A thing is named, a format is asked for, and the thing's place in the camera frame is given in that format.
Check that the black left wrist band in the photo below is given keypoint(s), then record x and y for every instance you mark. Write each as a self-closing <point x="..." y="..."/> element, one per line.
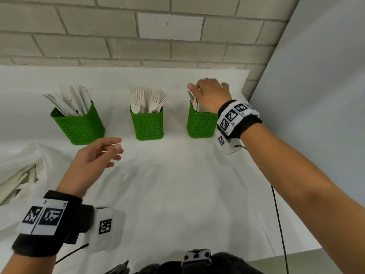
<point x="74" y="222"/>

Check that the black harness buckle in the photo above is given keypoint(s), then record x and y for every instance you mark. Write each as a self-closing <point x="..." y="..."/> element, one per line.
<point x="119" y="268"/>
<point x="196" y="258"/>

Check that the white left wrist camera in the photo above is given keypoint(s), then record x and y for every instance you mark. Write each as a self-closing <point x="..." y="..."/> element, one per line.
<point x="117" y="225"/>

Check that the black wrist band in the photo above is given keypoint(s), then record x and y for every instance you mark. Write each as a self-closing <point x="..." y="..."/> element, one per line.
<point x="251" y="125"/>
<point x="74" y="222"/>

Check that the person's right forearm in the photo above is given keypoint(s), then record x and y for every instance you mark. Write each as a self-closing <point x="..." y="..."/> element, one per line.
<point x="308" y="191"/>

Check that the bunch of white plastic knives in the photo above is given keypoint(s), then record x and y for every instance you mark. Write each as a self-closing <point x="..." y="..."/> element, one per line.
<point x="71" y="101"/>

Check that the person's left forearm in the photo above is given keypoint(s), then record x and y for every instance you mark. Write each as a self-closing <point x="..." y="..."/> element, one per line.
<point x="22" y="266"/>

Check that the clear plastic bag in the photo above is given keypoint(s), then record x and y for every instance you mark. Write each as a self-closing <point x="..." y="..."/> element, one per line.
<point x="54" y="168"/>

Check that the person's right hand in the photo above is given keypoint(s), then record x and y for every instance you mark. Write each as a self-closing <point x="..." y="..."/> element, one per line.
<point x="211" y="95"/>

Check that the person's left hand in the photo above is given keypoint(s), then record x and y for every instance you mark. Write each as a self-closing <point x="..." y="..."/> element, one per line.
<point x="85" y="165"/>

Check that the black right wrist band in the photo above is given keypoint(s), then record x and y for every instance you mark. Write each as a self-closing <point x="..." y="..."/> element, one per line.
<point x="251" y="125"/>

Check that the person's black clothing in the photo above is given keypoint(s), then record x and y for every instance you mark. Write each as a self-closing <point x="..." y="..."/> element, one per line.
<point x="228" y="265"/>

